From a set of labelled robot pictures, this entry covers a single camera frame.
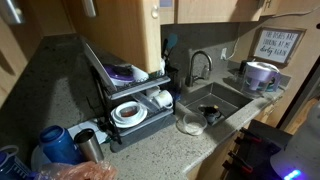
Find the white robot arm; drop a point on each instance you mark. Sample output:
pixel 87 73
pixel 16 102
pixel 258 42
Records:
pixel 301 150

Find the brushed steel kitchen faucet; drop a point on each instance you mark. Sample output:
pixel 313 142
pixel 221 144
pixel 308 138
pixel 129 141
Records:
pixel 190 78

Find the plain wooden cabinet door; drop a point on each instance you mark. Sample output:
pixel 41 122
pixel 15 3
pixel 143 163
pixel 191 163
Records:
pixel 273 10

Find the wooden tall cabinet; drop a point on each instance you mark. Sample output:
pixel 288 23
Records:
pixel 13 50

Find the black utensil holder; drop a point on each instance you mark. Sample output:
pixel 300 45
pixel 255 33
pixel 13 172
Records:
pixel 173 83

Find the black two-tier dish rack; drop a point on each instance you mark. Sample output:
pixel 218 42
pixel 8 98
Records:
pixel 140 87

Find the white utensils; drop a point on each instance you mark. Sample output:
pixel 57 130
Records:
pixel 162 66

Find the white cup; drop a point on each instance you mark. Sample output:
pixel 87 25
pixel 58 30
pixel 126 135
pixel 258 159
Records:
pixel 140 74

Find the white bowl with red residue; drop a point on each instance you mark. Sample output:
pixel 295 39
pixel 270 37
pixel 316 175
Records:
pixel 128 112

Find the black cooking utensil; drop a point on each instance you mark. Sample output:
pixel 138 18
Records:
pixel 165 46

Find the purple bowl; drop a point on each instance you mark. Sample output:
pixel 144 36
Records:
pixel 117 71

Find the grey drip tray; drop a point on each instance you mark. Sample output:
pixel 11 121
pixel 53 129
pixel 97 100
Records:
pixel 143 135

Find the clear dish soap bottle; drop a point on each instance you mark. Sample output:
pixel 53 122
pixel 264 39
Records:
pixel 206 72

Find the light blue spatula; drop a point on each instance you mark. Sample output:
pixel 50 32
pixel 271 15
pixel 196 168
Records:
pixel 172 41

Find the clear plastic bowl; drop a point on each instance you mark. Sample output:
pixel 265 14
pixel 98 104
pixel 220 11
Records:
pixel 195 128

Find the black speckled mug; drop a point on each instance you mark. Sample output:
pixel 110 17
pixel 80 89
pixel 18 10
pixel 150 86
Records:
pixel 210 115

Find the large white plate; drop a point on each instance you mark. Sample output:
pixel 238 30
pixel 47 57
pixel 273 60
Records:
pixel 99 63

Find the stainless steel sink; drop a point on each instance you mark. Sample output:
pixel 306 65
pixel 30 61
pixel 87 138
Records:
pixel 230 96

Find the stainless steel tumbler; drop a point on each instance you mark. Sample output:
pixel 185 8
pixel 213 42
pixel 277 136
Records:
pixel 90 148

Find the white water filter pitcher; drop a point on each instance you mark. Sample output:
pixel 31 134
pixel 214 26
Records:
pixel 258 75

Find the black and red clamp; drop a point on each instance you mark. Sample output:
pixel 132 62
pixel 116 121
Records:
pixel 248 136
pixel 240 163

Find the blue water bottle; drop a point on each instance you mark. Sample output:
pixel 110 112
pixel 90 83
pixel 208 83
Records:
pixel 60 146

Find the orange plastic bag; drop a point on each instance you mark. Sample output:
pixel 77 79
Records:
pixel 77 172

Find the black robot stand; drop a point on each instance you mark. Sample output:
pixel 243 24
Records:
pixel 263 153

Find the framed dishes text sign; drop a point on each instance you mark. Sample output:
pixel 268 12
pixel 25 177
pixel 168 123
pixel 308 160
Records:
pixel 276 46

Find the white wall outlet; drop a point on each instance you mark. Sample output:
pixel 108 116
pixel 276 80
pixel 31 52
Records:
pixel 223 53

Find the wooden corner wall cabinet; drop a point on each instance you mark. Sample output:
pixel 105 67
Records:
pixel 116 30

